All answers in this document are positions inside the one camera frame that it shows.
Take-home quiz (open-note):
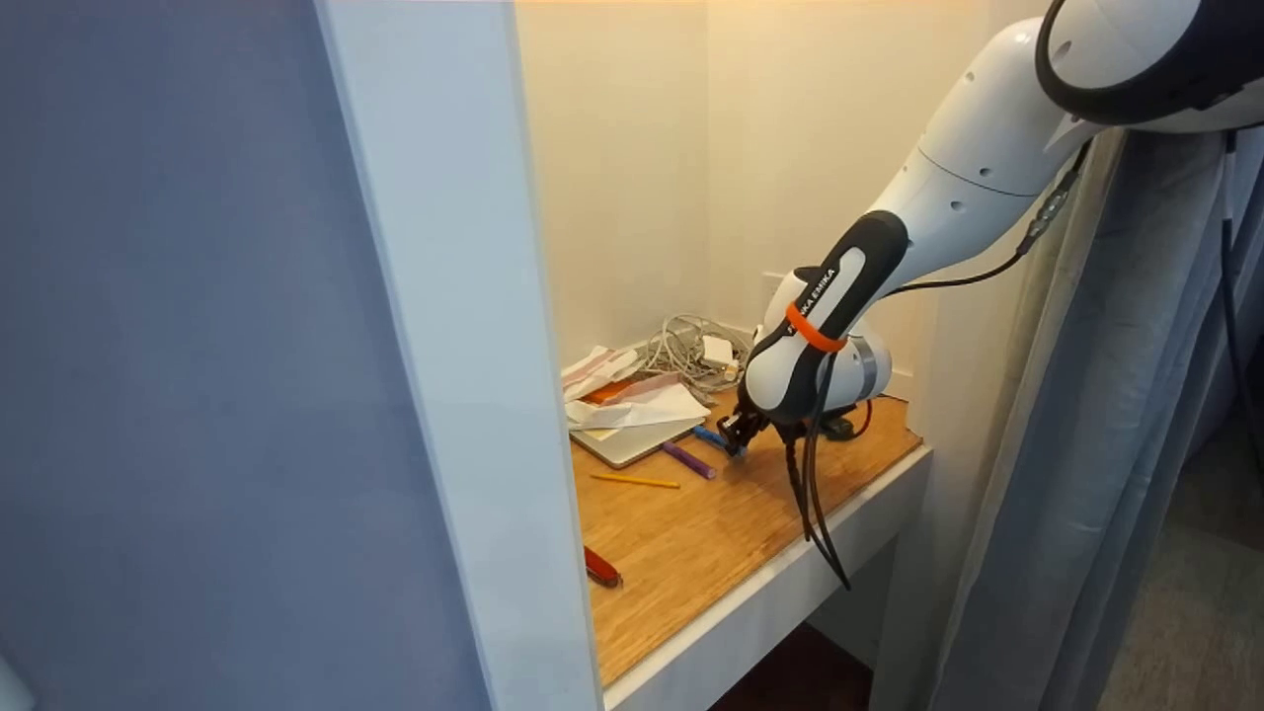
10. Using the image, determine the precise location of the white cable bundle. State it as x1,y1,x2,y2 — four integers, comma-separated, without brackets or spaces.
636,312,765,398

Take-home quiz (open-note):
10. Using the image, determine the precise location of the blue marker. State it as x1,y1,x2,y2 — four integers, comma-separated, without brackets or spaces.
690,421,744,458

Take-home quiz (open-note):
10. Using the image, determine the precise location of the grey curtain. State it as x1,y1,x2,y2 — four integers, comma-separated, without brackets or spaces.
863,121,1264,711

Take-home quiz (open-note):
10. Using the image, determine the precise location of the orange cable strap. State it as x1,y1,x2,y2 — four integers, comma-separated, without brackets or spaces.
783,303,849,354

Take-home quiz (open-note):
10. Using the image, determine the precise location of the purple marker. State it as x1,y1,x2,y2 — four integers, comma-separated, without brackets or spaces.
659,438,717,482

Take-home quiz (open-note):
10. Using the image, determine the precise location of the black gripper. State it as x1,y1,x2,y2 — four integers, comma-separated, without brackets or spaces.
713,398,794,458

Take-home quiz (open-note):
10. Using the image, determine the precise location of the yellow pencil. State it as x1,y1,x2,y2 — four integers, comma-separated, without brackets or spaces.
586,466,686,494

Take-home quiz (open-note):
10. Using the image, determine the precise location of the white closet door frame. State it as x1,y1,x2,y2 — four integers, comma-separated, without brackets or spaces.
309,0,607,711

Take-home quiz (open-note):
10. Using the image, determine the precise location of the white crumpled paper bag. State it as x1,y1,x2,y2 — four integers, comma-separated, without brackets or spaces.
565,378,711,434

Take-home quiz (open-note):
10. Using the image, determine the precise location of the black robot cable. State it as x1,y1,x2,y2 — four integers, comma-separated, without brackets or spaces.
783,129,1264,594

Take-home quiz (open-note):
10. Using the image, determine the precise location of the wooden table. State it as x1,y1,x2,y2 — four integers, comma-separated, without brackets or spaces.
565,392,936,711

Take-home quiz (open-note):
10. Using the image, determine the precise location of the white pink-edged envelope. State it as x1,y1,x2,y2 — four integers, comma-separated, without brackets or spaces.
561,344,676,412

